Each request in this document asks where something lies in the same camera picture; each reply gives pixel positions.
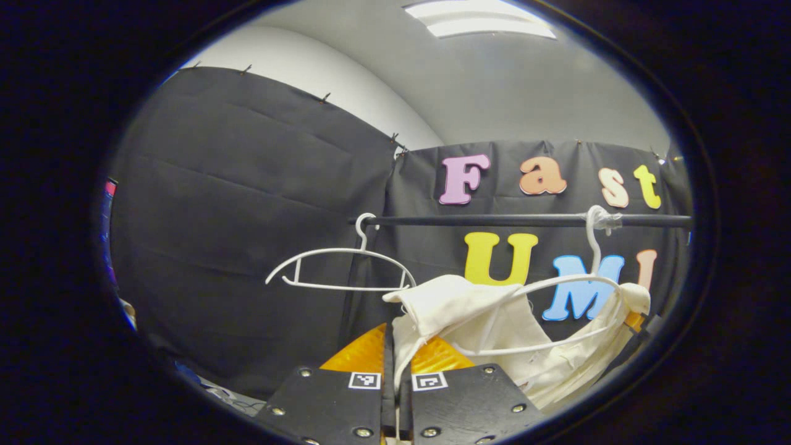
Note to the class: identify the black backdrop cloth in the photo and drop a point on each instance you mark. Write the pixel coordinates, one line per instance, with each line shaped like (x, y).
(235, 216)

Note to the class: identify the white hanger with taped hook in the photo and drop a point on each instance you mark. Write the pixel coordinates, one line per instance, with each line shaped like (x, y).
(596, 253)

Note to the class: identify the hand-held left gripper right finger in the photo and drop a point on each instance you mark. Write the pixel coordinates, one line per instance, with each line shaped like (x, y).
(469, 402)

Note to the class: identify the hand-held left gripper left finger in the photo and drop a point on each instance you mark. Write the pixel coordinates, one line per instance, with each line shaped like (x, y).
(389, 371)

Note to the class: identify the large ceiling light panel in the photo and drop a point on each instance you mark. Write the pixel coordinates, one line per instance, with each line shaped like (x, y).
(482, 18)

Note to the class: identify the white plastic hanger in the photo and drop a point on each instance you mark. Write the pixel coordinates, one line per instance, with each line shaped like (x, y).
(346, 288)

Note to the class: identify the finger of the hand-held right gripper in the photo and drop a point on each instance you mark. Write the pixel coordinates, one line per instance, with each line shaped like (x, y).
(642, 337)

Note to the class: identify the black clothes rail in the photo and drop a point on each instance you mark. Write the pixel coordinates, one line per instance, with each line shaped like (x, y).
(482, 220)

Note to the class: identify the cream long-sleeved shirt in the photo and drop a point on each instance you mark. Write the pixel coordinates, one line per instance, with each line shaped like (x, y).
(445, 303)

